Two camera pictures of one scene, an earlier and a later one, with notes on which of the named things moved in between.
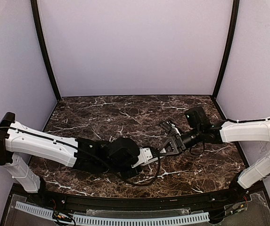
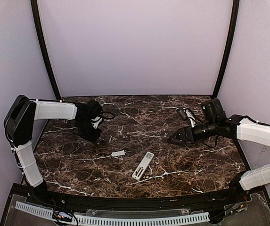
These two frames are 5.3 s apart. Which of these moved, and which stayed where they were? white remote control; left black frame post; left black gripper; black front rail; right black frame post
Moved: left black gripper; white remote control
Stayed: black front rail; right black frame post; left black frame post
